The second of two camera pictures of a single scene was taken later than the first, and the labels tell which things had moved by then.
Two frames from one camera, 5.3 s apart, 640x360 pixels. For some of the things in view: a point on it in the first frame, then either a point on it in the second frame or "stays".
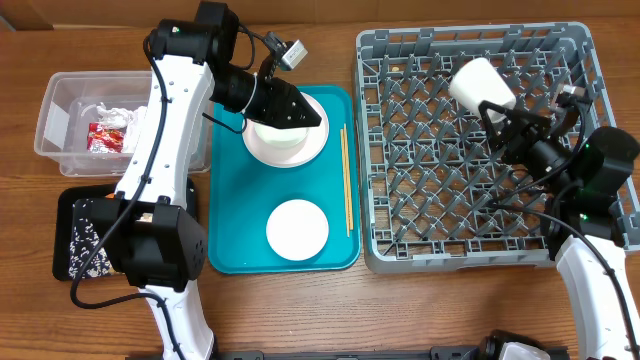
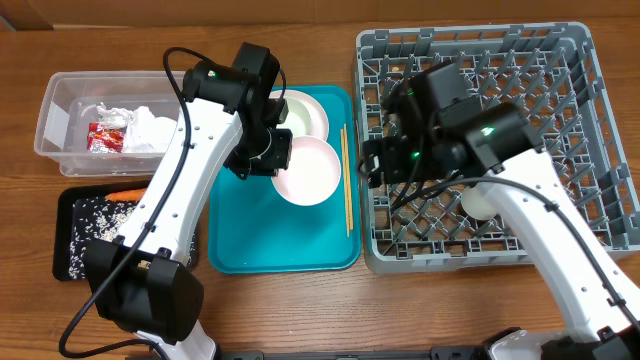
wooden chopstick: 345,179 stays
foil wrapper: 113,117 stays
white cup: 476,81 to 476,205
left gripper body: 261,104 to 261,151
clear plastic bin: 88,122 stays
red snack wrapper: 103,139 stays
